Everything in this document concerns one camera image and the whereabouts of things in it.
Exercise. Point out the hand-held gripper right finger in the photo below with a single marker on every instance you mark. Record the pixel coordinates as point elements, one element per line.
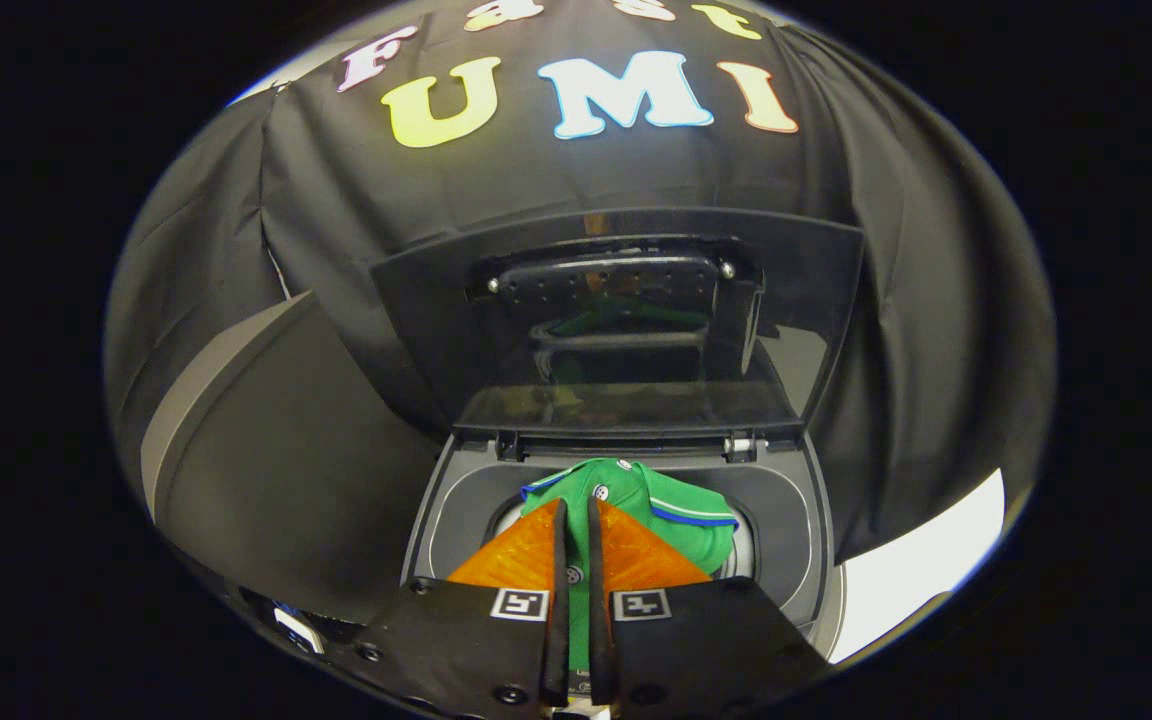
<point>706,650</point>

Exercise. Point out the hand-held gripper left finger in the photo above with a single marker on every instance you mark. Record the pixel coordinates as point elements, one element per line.
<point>456,650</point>

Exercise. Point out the green polo shirt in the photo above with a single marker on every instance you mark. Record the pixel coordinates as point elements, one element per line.
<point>676,505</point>

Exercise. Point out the grey top-load washing machine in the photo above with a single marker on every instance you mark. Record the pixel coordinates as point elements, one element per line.
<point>786,520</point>

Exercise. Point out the white flat sheet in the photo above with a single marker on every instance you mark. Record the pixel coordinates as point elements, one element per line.
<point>921,575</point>

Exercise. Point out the grey cabinet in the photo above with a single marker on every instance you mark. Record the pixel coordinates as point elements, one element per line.
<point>286,450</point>

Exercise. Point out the black backdrop cloth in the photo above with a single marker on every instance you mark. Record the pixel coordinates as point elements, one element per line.
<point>356,200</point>

